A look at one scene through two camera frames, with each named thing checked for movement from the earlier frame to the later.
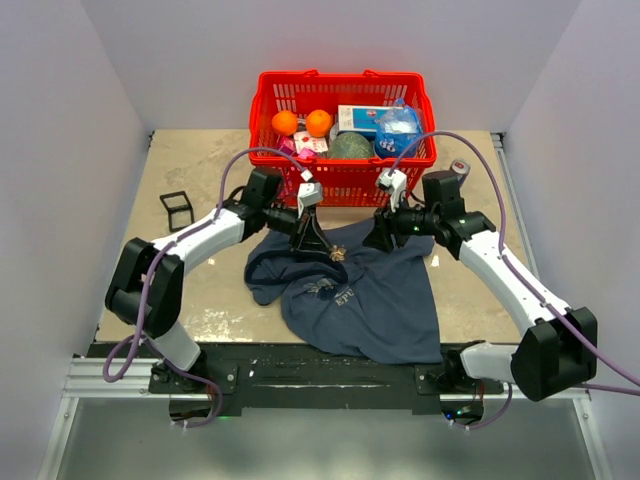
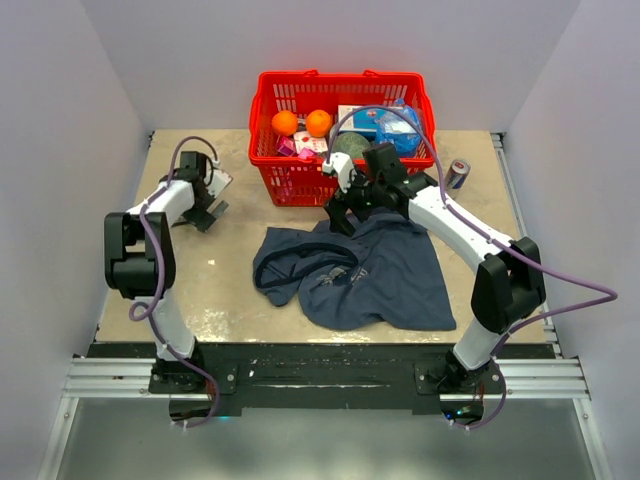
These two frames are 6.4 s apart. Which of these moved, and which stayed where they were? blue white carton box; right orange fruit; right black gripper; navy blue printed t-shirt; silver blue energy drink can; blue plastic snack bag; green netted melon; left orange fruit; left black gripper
Moved: right black gripper; left black gripper; navy blue printed t-shirt
Stayed: silver blue energy drink can; right orange fruit; blue white carton box; blue plastic snack bag; green netted melon; left orange fruit
